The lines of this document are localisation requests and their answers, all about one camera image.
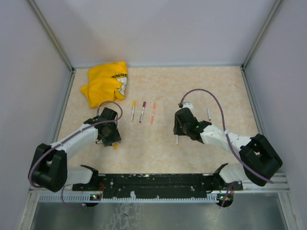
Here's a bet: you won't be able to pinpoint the aluminium frame side rail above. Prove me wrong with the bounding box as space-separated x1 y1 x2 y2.
240 66 276 172

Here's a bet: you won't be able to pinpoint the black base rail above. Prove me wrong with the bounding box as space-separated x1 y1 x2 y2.
72 173 230 199

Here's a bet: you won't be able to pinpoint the orange white pen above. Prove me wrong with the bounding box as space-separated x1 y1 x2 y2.
151 102 156 125

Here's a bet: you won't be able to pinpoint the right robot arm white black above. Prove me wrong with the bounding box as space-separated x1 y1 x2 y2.
173 108 283 190

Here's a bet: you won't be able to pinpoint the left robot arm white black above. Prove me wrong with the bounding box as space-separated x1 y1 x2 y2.
28 108 121 192

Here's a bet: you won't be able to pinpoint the white pen red marks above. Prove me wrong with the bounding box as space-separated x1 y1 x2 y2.
139 106 145 123

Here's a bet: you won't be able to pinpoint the yellow folded shirt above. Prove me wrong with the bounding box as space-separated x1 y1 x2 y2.
81 61 128 108

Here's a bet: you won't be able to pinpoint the white pen yellow tip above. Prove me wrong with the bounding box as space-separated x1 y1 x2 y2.
131 105 135 122

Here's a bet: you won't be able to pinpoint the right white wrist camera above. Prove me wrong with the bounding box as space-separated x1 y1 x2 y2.
178 102 194 111

